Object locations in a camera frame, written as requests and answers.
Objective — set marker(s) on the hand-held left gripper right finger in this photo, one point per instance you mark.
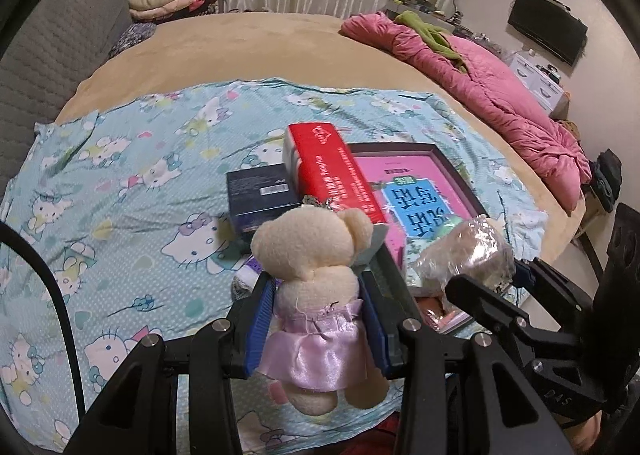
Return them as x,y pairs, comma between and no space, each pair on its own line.
375,330

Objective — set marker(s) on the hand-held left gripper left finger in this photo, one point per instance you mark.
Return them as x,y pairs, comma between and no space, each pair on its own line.
259,330

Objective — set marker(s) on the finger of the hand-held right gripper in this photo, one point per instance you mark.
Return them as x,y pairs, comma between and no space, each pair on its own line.
525,272
480,297

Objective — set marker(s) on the crinkled clear plastic pack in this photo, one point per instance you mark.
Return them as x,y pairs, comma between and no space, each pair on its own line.
465,250

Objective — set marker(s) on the beige teddy bear pink dress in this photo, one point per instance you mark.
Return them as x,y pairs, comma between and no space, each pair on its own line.
315,295

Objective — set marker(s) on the pink book black border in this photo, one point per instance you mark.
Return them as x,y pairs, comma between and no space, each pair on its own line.
425,185

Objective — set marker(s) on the person's right forearm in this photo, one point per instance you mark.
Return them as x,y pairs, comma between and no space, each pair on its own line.
585,435

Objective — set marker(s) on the salmon pink packet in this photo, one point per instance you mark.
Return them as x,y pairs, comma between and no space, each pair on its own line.
442,319

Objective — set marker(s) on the white purple tube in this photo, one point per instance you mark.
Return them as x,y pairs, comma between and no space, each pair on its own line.
246,275

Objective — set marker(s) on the red cloth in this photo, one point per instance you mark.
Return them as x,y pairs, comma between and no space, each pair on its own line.
385,437

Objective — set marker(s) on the black bag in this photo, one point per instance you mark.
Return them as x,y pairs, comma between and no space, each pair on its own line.
605,180

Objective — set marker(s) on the dark blue box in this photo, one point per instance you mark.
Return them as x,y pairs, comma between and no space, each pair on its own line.
255,195

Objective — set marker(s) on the pink comforter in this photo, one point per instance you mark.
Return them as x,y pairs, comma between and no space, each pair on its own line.
500,100

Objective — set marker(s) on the red and white box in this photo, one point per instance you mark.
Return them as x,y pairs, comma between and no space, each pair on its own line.
325,160

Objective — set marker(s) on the light blue cat printed blanket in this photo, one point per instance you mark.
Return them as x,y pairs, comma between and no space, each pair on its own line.
150,175

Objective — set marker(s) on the white drawer cabinet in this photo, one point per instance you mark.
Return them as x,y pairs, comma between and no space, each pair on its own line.
537,77

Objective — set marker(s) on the green cloth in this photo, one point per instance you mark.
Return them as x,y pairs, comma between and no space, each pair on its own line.
430,35

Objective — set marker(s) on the beige bed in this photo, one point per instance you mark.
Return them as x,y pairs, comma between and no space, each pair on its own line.
240,45

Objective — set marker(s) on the black device on dresser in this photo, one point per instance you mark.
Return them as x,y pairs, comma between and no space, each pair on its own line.
412,0

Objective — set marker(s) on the dark patterned cloth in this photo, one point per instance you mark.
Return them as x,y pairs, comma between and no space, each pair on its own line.
132,37

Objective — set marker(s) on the grey quilted headboard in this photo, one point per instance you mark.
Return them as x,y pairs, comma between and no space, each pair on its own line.
55,50

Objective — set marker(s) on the black wall television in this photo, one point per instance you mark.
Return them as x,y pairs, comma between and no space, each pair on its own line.
547,25

